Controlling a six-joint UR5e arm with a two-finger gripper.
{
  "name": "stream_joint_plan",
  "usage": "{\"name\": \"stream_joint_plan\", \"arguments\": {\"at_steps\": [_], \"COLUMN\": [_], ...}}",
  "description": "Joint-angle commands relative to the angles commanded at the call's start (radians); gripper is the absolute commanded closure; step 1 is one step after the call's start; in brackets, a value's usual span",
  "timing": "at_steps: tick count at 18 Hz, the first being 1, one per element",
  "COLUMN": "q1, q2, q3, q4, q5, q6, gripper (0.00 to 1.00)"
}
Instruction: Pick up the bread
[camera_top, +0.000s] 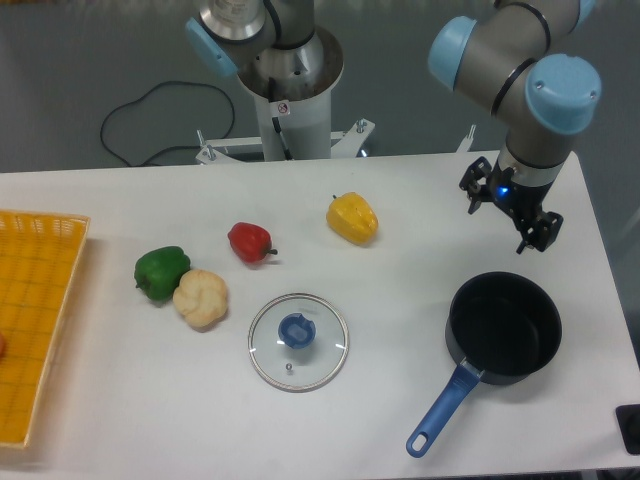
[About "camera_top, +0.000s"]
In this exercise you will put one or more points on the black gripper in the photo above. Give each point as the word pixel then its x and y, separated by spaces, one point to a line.
pixel 523 204

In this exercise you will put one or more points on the green bell pepper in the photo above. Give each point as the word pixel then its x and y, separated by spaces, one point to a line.
pixel 158 272

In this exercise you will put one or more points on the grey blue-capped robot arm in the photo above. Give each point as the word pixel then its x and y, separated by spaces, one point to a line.
pixel 505 65

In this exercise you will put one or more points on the yellow bell pepper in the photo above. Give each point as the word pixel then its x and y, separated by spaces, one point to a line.
pixel 351 217

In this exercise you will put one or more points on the black device at table edge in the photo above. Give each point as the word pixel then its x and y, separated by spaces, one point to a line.
pixel 628 421

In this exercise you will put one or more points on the glass lid blue knob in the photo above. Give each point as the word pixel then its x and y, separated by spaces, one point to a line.
pixel 298 342

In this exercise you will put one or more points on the red bell pepper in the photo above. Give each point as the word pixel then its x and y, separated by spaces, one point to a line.
pixel 251 243

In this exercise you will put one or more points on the yellow woven basket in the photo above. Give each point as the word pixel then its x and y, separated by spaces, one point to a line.
pixel 40 253

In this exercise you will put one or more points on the black saucepan blue handle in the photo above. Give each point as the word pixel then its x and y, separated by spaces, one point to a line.
pixel 501 328

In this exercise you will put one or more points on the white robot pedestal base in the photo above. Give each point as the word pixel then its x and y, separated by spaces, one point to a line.
pixel 292 94

